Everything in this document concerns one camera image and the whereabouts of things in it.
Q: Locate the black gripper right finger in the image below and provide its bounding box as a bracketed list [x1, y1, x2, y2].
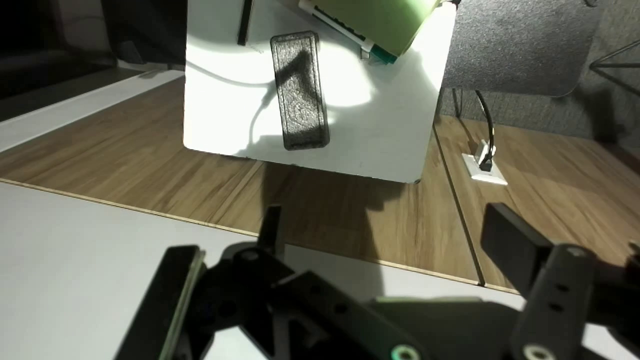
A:
[481, 201, 640, 360]

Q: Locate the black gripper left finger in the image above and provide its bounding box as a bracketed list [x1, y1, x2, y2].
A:
[110, 201, 430, 360]

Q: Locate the black felt board duster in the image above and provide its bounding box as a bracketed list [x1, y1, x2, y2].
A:
[268, 29, 333, 152]

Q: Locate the large white whiteboard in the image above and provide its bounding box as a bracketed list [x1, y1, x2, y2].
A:
[0, 177, 640, 360]

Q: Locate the small white table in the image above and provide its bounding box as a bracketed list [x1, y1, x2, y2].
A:
[182, 0, 460, 185]

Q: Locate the grey fabric panel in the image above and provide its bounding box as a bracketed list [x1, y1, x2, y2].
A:
[443, 0, 605, 100]

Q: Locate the black marker pen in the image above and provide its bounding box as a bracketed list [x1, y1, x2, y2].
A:
[237, 0, 256, 48]

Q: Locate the green marker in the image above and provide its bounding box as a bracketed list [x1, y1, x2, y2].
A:
[298, 0, 448, 65]

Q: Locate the white wall outlet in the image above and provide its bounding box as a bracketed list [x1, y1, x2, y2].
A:
[460, 150, 510, 187]

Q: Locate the black plugged power cable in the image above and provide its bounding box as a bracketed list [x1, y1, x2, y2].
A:
[472, 87, 500, 172]

